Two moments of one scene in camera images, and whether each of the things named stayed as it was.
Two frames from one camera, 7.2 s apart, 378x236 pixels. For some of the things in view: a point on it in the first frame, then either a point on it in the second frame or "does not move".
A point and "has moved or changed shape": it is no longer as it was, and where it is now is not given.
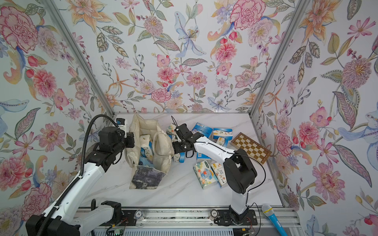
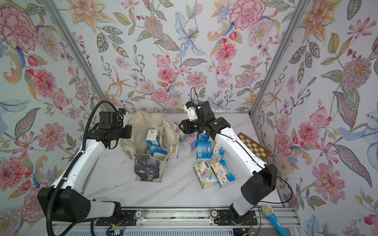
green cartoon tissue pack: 205,174 does not move
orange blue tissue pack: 220,173 does not move
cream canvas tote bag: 148,177 has moved or changed shape
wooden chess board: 254,150 does not move
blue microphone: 267,210 does not move
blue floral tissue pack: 146,149 → 153,135
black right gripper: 176,147 → 188,125
